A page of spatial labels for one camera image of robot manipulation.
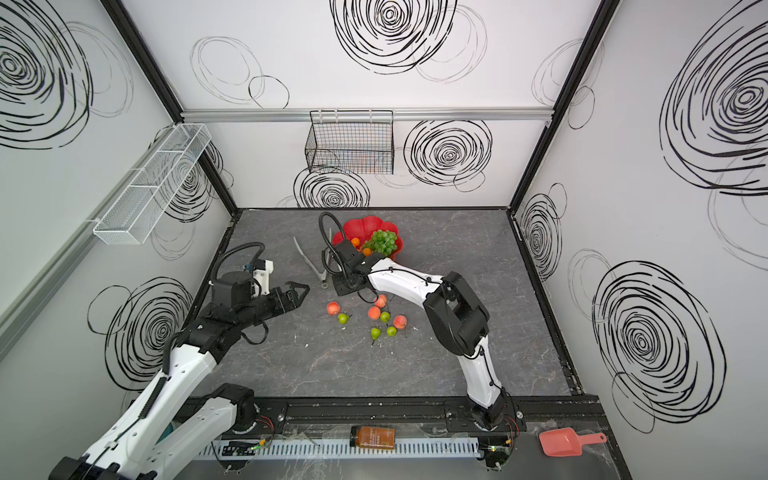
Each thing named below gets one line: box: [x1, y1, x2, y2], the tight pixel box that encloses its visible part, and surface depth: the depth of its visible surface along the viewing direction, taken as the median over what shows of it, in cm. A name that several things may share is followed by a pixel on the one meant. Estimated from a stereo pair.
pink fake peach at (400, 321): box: [393, 314, 407, 329], surface depth 89 cm
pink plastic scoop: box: [539, 427, 607, 457], surface depth 71 cm
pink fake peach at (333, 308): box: [326, 301, 341, 315], surface depth 93 cm
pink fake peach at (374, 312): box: [367, 306, 381, 320], surface depth 92 cm
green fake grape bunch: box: [363, 229, 397, 256], surface depth 104 cm
